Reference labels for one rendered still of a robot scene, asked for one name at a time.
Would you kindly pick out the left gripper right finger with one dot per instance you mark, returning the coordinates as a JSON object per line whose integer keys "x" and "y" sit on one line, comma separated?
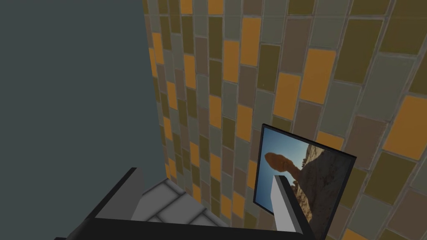
{"x": 285, "y": 210}

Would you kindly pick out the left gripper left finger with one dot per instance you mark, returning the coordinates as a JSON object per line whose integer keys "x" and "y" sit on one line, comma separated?
{"x": 120, "y": 200}

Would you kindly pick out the black framed rock landscape picture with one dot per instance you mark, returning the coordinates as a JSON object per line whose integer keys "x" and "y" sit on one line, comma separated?
{"x": 320, "y": 180}

